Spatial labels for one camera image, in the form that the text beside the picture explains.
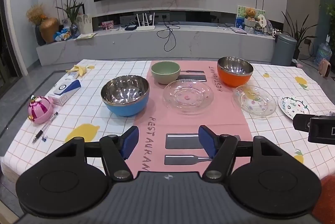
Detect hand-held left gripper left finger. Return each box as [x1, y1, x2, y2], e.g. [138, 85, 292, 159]
[50, 126, 139, 182]

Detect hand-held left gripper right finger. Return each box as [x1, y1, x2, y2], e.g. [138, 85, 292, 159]
[198, 125, 287, 180]

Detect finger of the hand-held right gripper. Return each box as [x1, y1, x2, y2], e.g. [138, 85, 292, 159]
[292, 114, 327, 133]

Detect white painted plate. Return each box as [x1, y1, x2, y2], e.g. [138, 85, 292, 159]
[278, 96, 310, 120]

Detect blue steel bowl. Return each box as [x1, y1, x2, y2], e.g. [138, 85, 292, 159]
[101, 75, 150, 117]

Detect small flowered glass plate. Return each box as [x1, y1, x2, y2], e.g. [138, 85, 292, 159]
[233, 85, 277, 117]

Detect large glass plate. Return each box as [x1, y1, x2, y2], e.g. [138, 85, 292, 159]
[163, 79, 214, 116]

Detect orange steel bowl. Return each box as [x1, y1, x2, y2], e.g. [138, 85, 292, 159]
[217, 57, 254, 88]

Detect green bowl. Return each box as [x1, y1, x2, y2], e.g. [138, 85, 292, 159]
[151, 61, 181, 85]

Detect pink placemat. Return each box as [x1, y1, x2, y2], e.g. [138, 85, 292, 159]
[133, 60, 252, 180]

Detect white checked lemon tablecloth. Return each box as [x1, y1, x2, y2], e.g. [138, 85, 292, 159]
[0, 58, 335, 184]

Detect person's orange red clothing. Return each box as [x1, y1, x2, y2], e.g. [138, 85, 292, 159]
[312, 175, 335, 217]

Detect blue water bottle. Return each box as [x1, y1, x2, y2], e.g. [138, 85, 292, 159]
[314, 42, 332, 66]

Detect grey trash can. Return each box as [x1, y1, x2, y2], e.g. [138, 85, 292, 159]
[272, 33, 298, 67]

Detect white and blue box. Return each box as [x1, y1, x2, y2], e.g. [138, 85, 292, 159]
[47, 75, 81, 107]

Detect black pen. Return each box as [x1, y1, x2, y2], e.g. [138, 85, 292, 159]
[32, 112, 59, 144]

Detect tall leaf floor plant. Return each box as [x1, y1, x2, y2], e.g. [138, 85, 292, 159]
[281, 10, 318, 60]

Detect yellow banana peel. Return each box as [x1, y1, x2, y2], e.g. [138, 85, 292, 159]
[66, 65, 88, 77]

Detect pink round toy box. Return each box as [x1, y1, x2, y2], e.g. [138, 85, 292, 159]
[28, 95, 54, 124]

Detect bushy green plant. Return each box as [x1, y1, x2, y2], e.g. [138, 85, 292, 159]
[325, 2, 335, 53]

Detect grey marble television cabinet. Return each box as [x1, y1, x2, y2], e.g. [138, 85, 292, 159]
[36, 11, 278, 66]

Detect yellow papers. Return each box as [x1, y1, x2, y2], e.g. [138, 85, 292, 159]
[74, 33, 97, 40]

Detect white router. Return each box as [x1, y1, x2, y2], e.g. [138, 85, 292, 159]
[135, 12, 156, 31]

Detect brown teddy bear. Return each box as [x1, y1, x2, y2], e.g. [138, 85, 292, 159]
[244, 8, 258, 22]

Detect green painted picture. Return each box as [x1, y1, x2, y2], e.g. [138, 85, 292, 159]
[236, 5, 266, 31]

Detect white patterned vase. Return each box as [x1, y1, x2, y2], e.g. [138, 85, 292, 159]
[78, 14, 93, 35]

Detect blue snack bags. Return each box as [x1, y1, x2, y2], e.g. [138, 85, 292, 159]
[53, 28, 72, 42]

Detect gold vase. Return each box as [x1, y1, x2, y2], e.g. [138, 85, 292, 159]
[39, 18, 59, 44]

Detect dark vase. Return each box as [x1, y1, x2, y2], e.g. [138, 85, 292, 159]
[35, 25, 46, 46]

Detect green leafy potted plant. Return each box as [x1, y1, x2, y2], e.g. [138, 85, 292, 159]
[55, 0, 87, 31]

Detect dried flower bunch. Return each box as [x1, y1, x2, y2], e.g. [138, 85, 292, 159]
[26, 3, 48, 26]

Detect black cable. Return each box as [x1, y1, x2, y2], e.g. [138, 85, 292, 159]
[156, 17, 181, 52]

